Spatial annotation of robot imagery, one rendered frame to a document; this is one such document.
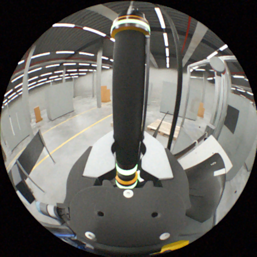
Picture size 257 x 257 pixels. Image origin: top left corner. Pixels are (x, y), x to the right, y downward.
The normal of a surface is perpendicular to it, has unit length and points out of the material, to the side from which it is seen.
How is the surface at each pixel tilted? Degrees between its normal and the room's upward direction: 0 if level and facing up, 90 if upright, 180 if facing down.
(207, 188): 38
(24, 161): 90
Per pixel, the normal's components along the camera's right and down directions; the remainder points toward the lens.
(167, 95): -0.40, 0.43
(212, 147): -0.74, -0.65
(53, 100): 0.91, 0.22
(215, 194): -0.37, -0.93
